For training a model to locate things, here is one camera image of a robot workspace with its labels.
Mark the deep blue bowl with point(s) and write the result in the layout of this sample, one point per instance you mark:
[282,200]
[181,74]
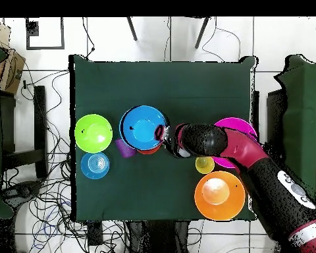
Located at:
[142,129]

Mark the small red-orange bowl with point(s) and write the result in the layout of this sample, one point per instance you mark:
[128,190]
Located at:
[148,152]

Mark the purple cup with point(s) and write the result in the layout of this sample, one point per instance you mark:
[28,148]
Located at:
[125,150]

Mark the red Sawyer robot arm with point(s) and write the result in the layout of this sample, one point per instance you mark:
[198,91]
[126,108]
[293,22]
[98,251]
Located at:
[242,147]

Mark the dark green table cloth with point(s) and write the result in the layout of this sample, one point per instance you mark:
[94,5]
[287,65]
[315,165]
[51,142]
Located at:
[160,87]

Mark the yellow cup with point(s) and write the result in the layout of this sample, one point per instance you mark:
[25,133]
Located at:
[205,164]

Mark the lime green bowl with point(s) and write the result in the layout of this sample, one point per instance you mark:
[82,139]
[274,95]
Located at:
[93,133]

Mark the shallow blue bowl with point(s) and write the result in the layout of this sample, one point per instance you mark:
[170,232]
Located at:
[94,165]

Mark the pink bowl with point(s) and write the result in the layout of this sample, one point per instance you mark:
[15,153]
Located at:
[237,123]

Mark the large yellow-orange bowl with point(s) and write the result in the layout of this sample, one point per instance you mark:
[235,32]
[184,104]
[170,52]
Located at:
[220,196]

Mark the black tripod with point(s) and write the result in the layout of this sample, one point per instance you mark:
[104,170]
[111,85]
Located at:
[132,30]

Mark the black box stand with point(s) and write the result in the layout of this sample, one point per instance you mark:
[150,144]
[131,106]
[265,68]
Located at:
[275,118]

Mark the black bench stand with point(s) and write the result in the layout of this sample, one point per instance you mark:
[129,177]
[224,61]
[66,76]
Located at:
[40,118]

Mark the black power box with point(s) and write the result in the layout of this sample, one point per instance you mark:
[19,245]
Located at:
[94,234]

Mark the dark grey round base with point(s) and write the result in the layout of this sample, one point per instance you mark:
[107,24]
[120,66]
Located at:
[22,191]

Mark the cardboard box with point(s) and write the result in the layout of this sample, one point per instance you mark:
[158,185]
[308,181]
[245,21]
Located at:
[11,71]

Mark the black square frame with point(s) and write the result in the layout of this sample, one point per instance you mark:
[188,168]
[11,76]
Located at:
[44,47]

